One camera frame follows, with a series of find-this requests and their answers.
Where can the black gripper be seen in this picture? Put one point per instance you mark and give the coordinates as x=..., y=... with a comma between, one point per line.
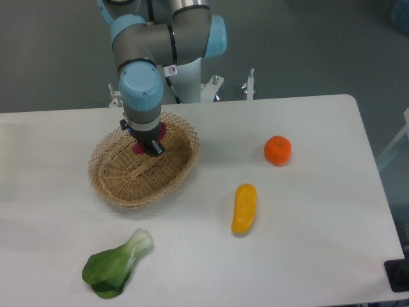
x=146, y=137

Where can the purple sweet potato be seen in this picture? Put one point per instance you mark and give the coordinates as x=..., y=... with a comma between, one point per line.
x=139, y=148

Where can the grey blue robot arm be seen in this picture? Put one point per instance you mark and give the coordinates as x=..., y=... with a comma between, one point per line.
x=149, y=34

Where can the oval wicker basket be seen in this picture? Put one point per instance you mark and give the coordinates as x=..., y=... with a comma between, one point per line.
x=129, y=179

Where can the yellow pepper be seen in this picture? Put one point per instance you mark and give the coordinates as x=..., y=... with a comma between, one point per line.
x=246, y=198

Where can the orange mandarin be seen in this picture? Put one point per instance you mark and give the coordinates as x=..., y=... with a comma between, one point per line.
x=278, y=150

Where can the green bok choy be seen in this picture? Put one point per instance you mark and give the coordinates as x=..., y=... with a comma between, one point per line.
x=107, y=272

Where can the black device at table edge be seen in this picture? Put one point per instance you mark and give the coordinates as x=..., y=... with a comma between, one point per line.
x=397, y=274

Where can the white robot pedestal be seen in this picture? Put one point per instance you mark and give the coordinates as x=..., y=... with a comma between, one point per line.
x=185, y=83

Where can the white clamp bracket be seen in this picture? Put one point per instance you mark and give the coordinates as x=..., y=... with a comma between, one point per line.
x=248, y=89

